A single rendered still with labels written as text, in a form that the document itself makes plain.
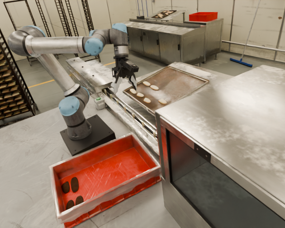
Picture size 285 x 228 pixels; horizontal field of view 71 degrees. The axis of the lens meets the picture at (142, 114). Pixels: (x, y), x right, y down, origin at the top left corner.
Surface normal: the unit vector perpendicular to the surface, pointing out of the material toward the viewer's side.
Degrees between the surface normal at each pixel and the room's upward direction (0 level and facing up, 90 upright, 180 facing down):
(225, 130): 0
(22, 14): 90
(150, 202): 0
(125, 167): 0
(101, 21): 90
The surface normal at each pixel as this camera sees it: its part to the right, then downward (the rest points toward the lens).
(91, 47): -0.05, 0.59
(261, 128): -0.12, -0.84
